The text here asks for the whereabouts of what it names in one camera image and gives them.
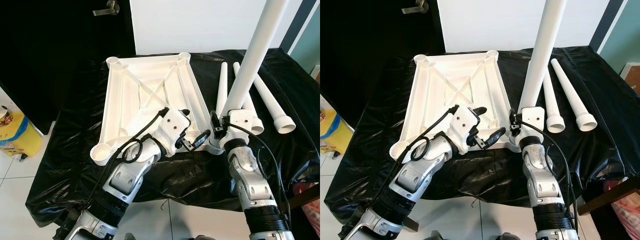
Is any white plastic table leg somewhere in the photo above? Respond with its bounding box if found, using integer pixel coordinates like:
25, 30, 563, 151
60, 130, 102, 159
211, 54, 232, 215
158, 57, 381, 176
550, 58, 598, 133
216, 61, 229, 115
220, 0, 290, 118
518, 0, 569, 112
544, 67, 566, 134
252, 74, 297, 135
232, 61, 265, 136

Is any black door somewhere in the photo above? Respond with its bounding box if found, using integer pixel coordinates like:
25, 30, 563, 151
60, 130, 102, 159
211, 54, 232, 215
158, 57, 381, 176
320, 0, 446, 126
0, 0, 137, 133

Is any brown white cardboard box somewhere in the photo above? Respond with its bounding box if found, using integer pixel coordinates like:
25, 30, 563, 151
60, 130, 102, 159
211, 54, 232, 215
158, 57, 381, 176
620, 62, 640, 96

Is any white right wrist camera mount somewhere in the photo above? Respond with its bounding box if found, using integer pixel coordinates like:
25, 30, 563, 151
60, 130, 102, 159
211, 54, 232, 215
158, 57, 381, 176
517, 106, 546, 146
221, 109, 265, 150

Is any yellow container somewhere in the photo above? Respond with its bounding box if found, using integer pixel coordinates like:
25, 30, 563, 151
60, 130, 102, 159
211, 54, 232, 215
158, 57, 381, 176
320, 112, 341, 153
0, 112, 44, 158

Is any white plastic table top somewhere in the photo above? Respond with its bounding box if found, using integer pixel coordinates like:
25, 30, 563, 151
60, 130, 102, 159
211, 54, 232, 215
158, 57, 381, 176
390, 50, 526, 164
90, 52, 226, 167

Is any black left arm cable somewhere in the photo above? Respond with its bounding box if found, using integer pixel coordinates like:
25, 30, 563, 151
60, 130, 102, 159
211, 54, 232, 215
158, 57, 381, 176
370, 105, 461, 201
60, 107, 171, 236

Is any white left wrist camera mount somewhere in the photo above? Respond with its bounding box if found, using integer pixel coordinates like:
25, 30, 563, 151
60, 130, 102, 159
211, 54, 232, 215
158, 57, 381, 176
447, 107, 485, 155
152, 109, 192, 157

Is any metal door handle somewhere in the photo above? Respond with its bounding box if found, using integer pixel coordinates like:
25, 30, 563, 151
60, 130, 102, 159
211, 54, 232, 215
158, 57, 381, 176
92, 0, 121, 17
401, 0, 430, 14

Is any black plastic table cover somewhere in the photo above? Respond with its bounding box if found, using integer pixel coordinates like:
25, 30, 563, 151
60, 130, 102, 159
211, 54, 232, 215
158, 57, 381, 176
324, 46, 640, 223
26, 47, 321, 228

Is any dark wooden table leg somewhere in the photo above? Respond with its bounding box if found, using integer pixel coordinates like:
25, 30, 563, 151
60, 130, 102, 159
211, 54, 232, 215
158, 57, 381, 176
575, 176, 640, 217
400, 215, 419, 232
287, 185, 321, 208

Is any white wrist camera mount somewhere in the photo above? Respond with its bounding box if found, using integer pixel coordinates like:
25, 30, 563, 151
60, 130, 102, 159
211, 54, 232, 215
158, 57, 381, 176
447, 107, 485, 155
152, 109, 192, 157
221, 109, 265, 150
517, 106, 546, 146

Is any red plastic bag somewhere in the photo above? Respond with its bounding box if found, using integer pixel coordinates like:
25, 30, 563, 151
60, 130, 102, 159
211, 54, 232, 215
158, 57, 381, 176
605, 179, 640, 240
292, 182, 321, 237

